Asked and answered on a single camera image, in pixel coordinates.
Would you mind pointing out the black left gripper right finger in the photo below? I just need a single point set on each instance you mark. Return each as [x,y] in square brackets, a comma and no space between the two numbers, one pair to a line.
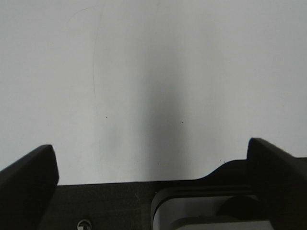
[279,180]

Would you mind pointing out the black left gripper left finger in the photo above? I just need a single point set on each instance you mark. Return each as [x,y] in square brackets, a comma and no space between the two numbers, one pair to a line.
[26,189]

